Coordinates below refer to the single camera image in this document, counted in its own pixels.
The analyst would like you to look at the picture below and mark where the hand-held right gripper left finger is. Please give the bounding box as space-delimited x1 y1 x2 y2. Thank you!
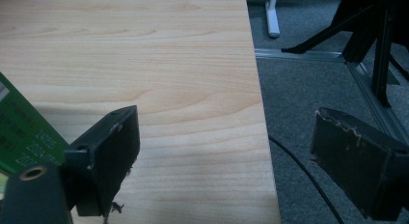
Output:
60 104 141 218

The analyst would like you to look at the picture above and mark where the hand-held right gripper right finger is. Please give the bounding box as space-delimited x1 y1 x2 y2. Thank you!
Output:
310 107 409 222

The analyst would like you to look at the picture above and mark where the green circuit board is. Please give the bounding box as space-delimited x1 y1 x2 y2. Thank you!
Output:
0 71 69 177

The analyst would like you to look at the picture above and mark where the black metal stand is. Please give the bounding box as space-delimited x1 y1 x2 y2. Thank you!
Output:
281 0 409 108

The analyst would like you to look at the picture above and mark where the black cable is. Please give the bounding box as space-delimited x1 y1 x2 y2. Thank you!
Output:
267 134 345 224

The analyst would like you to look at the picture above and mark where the aluminium floor rail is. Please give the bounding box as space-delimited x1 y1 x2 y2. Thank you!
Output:
255 48 409 147

